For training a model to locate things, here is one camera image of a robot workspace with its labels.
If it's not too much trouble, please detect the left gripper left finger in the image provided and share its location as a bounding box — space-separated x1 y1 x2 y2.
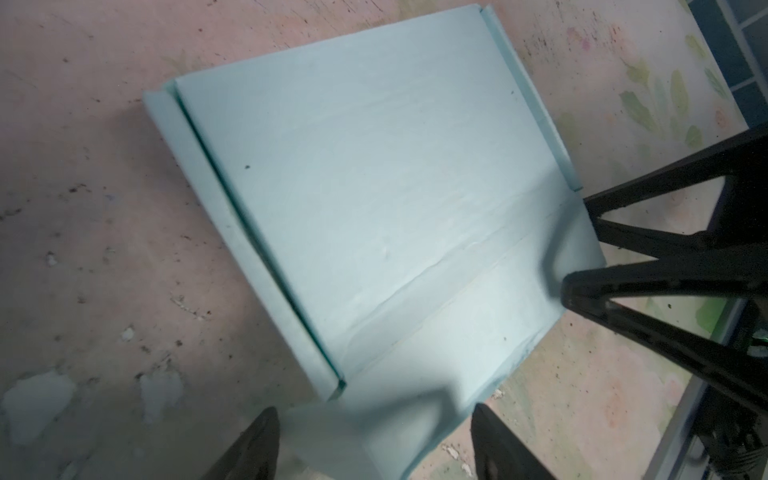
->
201 407 280 480

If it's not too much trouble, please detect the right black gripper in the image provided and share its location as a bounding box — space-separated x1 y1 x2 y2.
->
560 124 767 414

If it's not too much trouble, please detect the light blue paper box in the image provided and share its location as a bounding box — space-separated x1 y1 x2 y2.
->
143 4 605 479

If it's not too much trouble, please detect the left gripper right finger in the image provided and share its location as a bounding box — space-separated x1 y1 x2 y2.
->
470 403 555 480

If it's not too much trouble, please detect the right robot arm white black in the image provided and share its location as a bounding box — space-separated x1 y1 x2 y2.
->
561 125 767 479

